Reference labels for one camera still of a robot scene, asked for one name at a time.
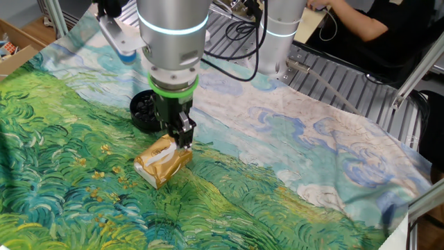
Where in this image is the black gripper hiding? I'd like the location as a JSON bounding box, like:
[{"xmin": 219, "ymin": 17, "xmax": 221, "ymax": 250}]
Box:
[{"xmin": 151, "ymin": 92, "xmax": 194, "ymax": 151}]

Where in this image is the white paper napkin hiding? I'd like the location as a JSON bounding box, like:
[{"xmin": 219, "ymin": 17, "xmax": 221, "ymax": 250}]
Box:
[{"xmin": 145, "ymin": 142, "xmax": 178, "ymax": 166}]

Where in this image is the bare person forearm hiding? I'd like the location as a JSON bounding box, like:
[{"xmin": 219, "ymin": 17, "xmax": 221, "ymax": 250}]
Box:
[{"xmin": 322, "ymin": 0, "xmax": 390, "ymax": 42}]

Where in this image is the bystander hand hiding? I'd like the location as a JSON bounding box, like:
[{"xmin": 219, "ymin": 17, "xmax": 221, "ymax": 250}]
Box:
[{"xmin": 306, "ymin": 0, "xmax": 334, "ymax": 11}]

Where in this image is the gold tissue pack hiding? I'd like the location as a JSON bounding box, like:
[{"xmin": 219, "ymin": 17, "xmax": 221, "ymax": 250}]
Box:
[{"xmin": 133, "ymin": 134, "xmax": 194, "ymax": 190}]

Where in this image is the black round container of stones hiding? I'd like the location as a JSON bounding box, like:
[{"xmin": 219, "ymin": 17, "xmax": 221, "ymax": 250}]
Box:
[{"xmin": 129, "ymin": 89, "xmax": 164, "ymax": 133}]

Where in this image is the painted landscape print tablecloth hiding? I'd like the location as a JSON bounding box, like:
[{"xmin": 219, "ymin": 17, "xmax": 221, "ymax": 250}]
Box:
[{"xmin": 0, "ymin": 6, "xmax": 434, "ymax": 250}]

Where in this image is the tan cardboard sheet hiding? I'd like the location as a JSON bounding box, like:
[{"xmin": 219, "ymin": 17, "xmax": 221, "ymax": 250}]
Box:
[{"xmin": 293, "ymin": 7, "xmax": 329, "ymax": 44}]

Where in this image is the brown cardboard box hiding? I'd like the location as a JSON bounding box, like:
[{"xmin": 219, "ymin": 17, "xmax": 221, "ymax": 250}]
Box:
[{"xmin": 0, "ymin": 19, "xmax": 46, "ymax": 81}]

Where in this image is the Rubik's cube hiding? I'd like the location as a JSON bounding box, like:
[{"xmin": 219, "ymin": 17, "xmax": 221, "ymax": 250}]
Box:
[{"xmin": 2, "ymin": 41, "xmax": 18, "ymax": 56}]

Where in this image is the black shirt torso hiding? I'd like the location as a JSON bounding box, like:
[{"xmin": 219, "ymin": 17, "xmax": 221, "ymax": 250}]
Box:
[{"xmin": 305, "ymin": 0, "xmax": 444, "ymax": 88}]

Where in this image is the wrist camera with blue end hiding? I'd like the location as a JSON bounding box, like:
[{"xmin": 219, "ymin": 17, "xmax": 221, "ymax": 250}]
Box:
[{"xmin": 116, "ymin": 50, "xmax": 137, "ymax": 66}]

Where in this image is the black looping arm cable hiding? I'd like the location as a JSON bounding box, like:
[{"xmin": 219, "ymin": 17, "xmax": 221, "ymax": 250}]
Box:
[{"xmin": 200, "ymin": 0, "xmax": 268, "ymax": 83}]

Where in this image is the silver camera mount bracket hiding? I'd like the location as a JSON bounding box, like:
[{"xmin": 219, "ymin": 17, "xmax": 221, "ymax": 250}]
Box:
[{"xmin": 98, "ymin": 13, "xmax": 146, "ymax": 56}]

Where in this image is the black camera cable plug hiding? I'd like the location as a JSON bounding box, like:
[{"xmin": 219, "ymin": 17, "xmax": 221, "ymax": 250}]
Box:
[{"xmin": 92, "ymin": 0, "xmax": 123, "ymax": 18}]

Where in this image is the grey hose with metal connector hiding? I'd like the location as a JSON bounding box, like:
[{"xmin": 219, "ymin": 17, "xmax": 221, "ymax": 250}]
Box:
[{"xmin": 286, "ymin": 57, "xmax": 362, "ymax": 116}]

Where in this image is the aluminium frame post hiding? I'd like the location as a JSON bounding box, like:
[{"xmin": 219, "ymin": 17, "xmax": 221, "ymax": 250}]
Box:
[
  {"xmin": 391, "ymin": 40, "xmax": 444, "ymax": 110},
  {"xmin": 407, "ymin": 180, "xmax": 444, "ymax": 224},
  {"xmin": 44, "ymin": 0, "xmax": 69, "ymax": 38}
]

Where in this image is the thin white wire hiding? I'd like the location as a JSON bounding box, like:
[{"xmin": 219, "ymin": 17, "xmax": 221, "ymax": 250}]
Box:
[{"xmin": 318, "ymin": 8, "xmax": 339, "ymax": 42}]

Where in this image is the black cable bundle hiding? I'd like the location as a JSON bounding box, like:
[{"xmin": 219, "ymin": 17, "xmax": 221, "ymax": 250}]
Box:
[{"xmin": 409, "ymin": 89, "xmax": 432, "ymax": 149}]

